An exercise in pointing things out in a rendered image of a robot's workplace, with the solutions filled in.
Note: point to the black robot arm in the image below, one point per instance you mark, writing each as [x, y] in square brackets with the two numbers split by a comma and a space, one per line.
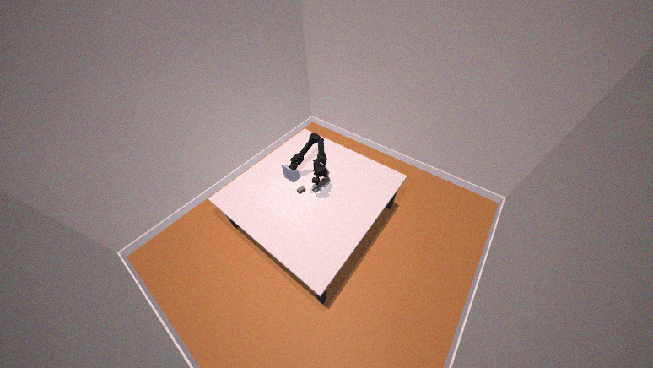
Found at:
[321, 157]

